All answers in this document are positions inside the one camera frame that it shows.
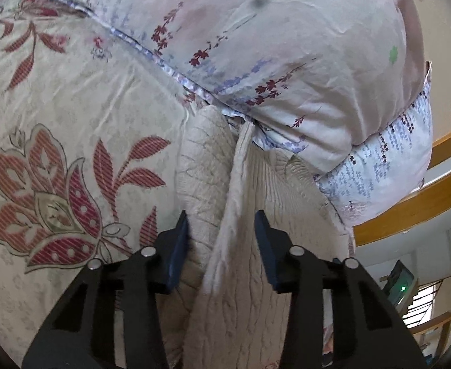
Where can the floral cream bedspread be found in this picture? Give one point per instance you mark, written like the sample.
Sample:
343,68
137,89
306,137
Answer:
90,135

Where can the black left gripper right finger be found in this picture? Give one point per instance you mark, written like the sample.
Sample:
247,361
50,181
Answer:
368,331

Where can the wooden stair railing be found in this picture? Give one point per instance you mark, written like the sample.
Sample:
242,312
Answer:
430,327

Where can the white lavender-print pillow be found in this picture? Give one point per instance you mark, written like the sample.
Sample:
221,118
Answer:
385,168

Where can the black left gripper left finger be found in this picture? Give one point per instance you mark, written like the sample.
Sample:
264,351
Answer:
79,330

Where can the beige cable-knit sweater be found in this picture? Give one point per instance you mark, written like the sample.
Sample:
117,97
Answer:
224,313

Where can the yellow wooden headboard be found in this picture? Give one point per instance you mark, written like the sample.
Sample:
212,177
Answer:
420,206

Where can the dark framed monitor screen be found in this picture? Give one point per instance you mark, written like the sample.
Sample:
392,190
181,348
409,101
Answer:
400,286

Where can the mauve pink pillow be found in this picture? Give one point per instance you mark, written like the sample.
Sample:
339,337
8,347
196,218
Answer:
319,76

